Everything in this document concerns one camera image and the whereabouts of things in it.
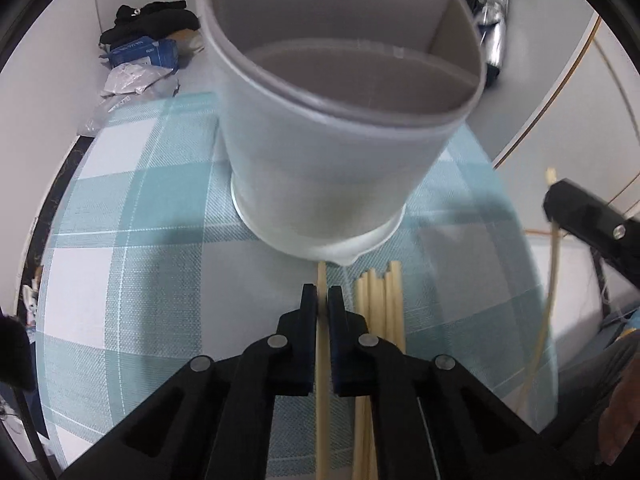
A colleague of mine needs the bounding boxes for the single wooden chopstick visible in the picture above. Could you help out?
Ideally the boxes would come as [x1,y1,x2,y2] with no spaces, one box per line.
[522,167,563,416]
[315,260,331,480]

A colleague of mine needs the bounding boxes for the teal plaid tablecloth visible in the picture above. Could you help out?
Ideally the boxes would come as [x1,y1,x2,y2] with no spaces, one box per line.
[37,91,558,476]

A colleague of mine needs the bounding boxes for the brown cardboard piece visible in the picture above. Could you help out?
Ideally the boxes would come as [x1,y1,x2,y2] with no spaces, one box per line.
[172,30,206,56]

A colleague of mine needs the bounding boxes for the white utensil holder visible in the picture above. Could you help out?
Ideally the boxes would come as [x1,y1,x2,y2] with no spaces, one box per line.
[195,0,487,267]

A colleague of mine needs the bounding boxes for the white wood-trimmed cabinet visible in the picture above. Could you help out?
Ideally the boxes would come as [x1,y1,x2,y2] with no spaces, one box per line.
[492,10,640,221]

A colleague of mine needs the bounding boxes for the dark cloth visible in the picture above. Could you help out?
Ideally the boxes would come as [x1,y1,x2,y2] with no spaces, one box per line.
[0,312,37,392]

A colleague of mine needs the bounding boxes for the white crumpled wrapper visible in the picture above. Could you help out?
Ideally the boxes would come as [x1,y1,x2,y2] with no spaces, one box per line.
[19,267,46,333]

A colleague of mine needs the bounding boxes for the grey pants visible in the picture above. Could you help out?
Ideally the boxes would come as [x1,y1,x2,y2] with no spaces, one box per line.
[547,327,640,461]

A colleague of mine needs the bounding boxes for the person's right hand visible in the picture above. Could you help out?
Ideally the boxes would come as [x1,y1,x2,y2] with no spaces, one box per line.
[597,370,640,467]

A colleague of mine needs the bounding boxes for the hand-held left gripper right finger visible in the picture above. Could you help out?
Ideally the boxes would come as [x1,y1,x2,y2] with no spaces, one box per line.
[327,285,581,480]

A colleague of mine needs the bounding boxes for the blue cardboard box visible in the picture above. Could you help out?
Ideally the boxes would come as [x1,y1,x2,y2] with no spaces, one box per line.
[107,36,180,70]

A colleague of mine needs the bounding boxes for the silver folded umbrella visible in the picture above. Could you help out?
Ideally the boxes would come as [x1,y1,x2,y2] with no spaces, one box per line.
[472,0,511,81]

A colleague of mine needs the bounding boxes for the clear plastic bags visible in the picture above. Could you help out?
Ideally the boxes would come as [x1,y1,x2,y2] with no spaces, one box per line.
[77,62,183,136]

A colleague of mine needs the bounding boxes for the bundle of wooden chopsticks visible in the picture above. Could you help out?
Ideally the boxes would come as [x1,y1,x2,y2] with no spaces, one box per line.
[351,260,405,480]

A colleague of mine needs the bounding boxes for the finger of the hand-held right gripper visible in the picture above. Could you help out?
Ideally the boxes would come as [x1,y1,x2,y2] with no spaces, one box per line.
[544,178,640,286]

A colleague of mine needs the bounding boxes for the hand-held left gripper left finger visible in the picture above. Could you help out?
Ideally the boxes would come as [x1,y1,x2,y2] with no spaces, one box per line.
[60,284,318,480]

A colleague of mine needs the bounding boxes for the black clothes pile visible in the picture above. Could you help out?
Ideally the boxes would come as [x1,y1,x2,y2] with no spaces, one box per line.
[99,0,202,46]

